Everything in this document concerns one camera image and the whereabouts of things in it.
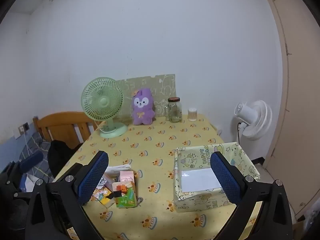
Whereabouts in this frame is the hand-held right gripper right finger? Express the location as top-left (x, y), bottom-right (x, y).
top-left (209, 151), bottom-right (293, 240)

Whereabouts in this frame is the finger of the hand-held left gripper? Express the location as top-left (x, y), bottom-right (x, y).
top-left (66, 163), bottom-right (83, 177)
top-left (1, 152), bottom-right (43, 180)

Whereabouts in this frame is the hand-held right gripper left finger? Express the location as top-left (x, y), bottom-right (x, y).
top-left (25, 151), bottom-right (110, 240)

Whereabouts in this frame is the yellow cartoon tissue pack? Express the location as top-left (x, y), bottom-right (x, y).
top-left (92, 186), bottom-right (115, 207)

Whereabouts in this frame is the white tissue bundle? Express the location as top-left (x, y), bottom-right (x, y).
top-left (104, 164), bottom-right (132, 175)

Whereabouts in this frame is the pink tissue pack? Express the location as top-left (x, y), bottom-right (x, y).
top-left (119, 171), bottom-right (135, 182)

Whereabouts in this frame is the cartoon printed storage box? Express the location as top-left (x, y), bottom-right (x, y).
top-left (173, 142), bottom-right (261, 213)

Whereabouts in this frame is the green orange tissue pack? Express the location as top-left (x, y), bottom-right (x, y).
top-left (112, 180), bottom-right (137, 208)

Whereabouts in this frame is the yellow printed tablecloth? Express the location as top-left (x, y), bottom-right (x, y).
top-left (54, 114), bottom-right (262, 240)

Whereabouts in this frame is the white standing fan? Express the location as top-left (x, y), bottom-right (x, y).
top-left (234, 100), bottom-right (272, 141)

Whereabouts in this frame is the green desk fan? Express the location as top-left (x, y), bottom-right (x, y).
top-left (80, 77), bottom-right (128, 138)

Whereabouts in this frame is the purple plush rabbit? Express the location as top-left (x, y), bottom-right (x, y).
top-left (132, 87), bottom-right (156, 126)

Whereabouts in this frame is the glass jar with dark lid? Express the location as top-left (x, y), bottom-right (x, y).
top-left (165, 97), bottom-right (182, 123)

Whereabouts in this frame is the blue printed bag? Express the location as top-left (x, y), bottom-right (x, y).
top-left (302, 200), bottom-right (320, 240)

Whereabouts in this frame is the beige door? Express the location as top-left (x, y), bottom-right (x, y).
top-left (259, 0), bottom-right (320, 220)

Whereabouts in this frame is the green printed board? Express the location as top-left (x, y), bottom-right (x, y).
top-left (115, 74), bottom-right (176, 120)

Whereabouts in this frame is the black fan cable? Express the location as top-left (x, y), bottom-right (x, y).
top-left (236, 122), bottom-right (247, 143)

